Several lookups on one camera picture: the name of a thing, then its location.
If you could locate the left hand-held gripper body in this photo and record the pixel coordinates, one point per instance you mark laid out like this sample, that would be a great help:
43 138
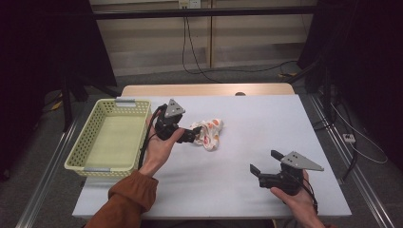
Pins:
168 123

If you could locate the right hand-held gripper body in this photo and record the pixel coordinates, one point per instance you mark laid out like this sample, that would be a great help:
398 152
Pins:
286 179

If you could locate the white cloth with orange print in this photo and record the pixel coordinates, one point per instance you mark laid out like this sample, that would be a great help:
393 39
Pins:
209 134

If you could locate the pale green perforated plastic basket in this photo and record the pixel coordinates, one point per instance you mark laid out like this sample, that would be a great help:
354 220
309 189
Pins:
111 139

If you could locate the person's right hand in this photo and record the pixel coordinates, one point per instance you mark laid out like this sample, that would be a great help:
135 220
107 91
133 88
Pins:
299 205

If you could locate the person's left hand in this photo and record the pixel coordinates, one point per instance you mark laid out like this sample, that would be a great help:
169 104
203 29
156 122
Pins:
158 152

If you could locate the white table mat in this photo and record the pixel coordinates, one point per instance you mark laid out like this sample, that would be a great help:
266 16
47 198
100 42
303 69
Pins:
253 126

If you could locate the white power strip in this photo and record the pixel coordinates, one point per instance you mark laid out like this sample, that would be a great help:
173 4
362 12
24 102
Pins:
349 138

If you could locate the black metal stand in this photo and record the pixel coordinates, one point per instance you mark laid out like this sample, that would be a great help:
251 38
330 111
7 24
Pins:
66 104

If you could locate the black horizontal metal bar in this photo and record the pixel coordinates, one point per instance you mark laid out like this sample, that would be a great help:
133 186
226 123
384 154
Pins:
206 12

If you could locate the black curtain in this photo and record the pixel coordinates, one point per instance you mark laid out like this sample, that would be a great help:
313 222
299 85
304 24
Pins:
364 63
41 63

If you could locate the metal floor rail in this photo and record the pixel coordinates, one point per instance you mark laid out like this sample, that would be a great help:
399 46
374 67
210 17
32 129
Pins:
358 177
47 171

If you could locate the white wall socket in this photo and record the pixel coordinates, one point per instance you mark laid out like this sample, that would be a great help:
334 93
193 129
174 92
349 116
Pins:
189 3

